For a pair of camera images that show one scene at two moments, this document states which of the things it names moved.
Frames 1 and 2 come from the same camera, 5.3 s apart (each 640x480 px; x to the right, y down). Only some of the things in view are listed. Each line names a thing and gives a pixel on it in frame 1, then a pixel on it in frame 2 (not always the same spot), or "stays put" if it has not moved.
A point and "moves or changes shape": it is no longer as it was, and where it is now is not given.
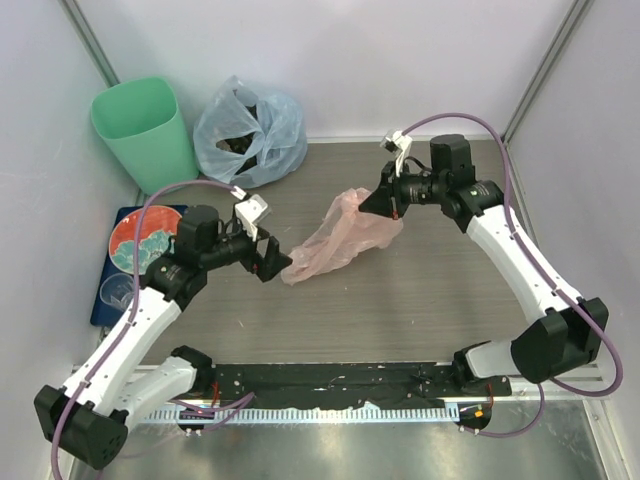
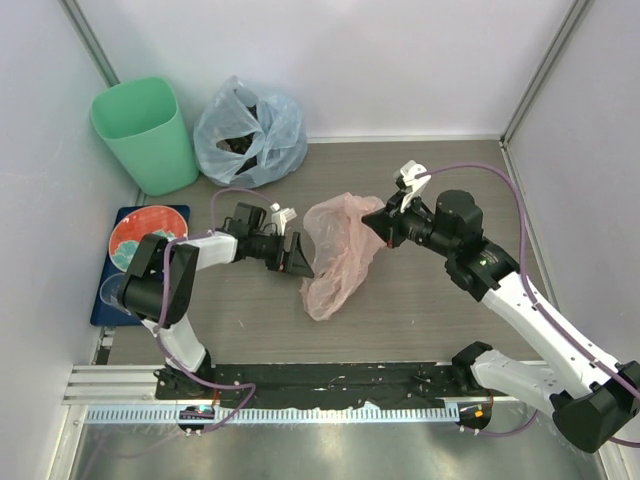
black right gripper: [387, 200] → [388, 222]
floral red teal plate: [159, 227] stays put
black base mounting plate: [344, 383] stays put
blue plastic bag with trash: [249, 142] stays put
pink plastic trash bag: [344, 233] moves or changes shape
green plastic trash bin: [143, 116] stays put
